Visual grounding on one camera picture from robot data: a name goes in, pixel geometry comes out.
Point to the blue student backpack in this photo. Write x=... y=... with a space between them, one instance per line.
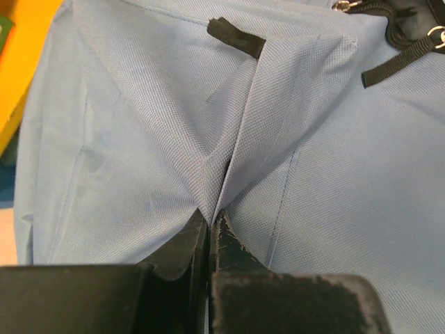
x=141 y=112

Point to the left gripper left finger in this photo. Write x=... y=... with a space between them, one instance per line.
x=164 y=293

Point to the blue pink yellow shelf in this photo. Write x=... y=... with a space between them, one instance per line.
x=24 y=26

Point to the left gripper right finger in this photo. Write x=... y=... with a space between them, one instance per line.
x=247 y=297

